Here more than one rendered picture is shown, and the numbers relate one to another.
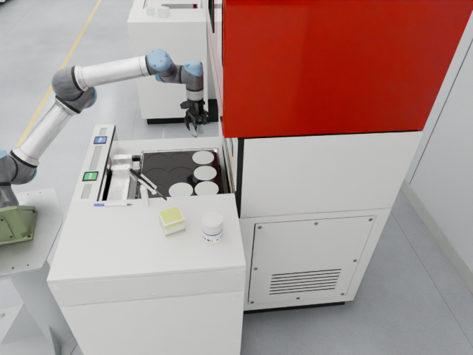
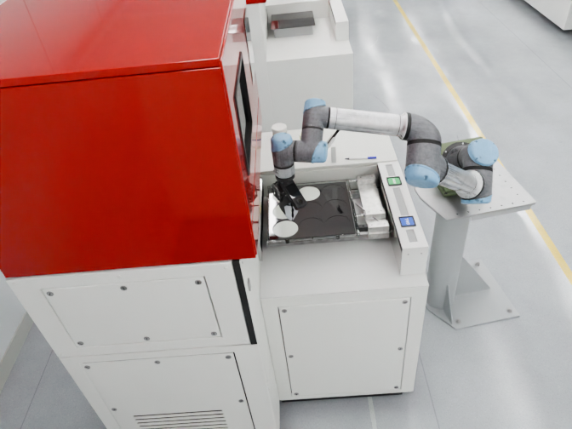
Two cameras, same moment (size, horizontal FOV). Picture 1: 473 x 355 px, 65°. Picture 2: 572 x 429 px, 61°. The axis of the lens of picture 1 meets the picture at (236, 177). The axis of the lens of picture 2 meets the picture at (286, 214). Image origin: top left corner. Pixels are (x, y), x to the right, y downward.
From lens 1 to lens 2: 2.88 m
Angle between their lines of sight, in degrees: 99
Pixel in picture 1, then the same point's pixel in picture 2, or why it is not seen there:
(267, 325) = not seen: hidden behind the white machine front
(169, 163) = (323, 220)
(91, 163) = (402, 196)
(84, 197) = (389, 166)
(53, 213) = (428, 196)
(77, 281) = not seen: hidden behind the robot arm
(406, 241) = (37, 394)
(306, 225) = not seen: hidden behind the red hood
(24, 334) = (469, 288)
